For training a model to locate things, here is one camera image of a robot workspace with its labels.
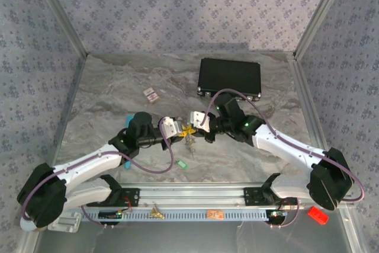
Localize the metal keyring with keys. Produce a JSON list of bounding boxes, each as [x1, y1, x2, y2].
[[183, 136, 198, 159]]

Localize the teal plastic tool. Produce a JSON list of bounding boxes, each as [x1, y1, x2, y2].
[[123, 116, 134, 170]]

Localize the small red white card box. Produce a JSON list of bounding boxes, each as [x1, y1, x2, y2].
[[143, 87, 159, 103]]

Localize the black hard case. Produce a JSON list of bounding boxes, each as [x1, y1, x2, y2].
[[197, 57, 262, 103]]

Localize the gold triangular metal piece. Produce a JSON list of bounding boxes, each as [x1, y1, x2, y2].
[[149, 207, 166, 220]]

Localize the left green controller board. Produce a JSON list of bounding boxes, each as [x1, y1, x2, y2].
[[98, 210, 124, 220]]

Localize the red plastic block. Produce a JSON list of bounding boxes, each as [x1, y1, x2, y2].
[[307, 205, 330, 226]]

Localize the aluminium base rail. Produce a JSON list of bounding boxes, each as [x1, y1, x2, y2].
[[118, 182, 355, 208]]

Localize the aluminium table side rail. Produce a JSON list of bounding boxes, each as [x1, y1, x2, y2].
[[288, 53, 370, 253], [26, 53, 88, 253]]

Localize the grey slotted cable duct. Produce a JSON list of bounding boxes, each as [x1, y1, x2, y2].
[[81, 209, 269, 222]]

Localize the orange label on rail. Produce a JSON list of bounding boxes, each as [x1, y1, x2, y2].
[[206, 209, 224, 220]]

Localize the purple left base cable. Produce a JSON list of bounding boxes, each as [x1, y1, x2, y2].
[[79, 204, 133, 230]]

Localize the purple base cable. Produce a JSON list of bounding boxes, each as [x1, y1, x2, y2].
[[268, 196, 300, 229], [79, 204, 133, 230]]

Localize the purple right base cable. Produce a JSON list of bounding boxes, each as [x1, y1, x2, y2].
[[268, 196, 300, 229]]

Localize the silver metal bracket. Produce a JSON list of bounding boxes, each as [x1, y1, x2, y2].
[[47, 213, 82, 233]]

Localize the aluminium frame post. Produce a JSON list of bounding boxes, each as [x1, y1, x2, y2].
[[292, 0, 352, 60], [29, 0, 89, 58]]

